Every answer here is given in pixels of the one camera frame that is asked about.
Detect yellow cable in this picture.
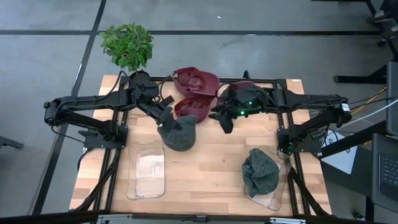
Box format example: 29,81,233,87
351,86,388,116

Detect dark laptop computer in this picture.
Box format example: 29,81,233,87
371,133,398,215

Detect white cable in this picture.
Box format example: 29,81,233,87
337,98,398,131

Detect green potted plant black pot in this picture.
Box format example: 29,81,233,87
99,23,155,86

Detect black aluminium table frame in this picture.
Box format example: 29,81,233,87
70,70,332,217

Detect dark chair leg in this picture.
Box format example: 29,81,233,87
0,136,25,151

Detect clear plastic bin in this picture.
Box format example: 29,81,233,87
126,139,166,200
242,145,296,212

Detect black crossbar silver brackets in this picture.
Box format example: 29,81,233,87
0,210,398,224

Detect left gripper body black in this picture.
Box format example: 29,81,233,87
141,101,170,124

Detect dark green baseball cap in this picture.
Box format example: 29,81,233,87
157,107,198,152
241,148,280,199

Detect black desk foot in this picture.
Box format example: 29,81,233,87
333,63,389,85

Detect person's shoe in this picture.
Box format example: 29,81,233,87
365,9,389,24

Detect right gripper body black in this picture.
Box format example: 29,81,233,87
222,85,271,118

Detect black desk leg bar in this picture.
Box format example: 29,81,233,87
320,120,388,159

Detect white paper sheet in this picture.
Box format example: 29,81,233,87
320,130,358,175

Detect person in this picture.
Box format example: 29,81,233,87
365,0,398,41

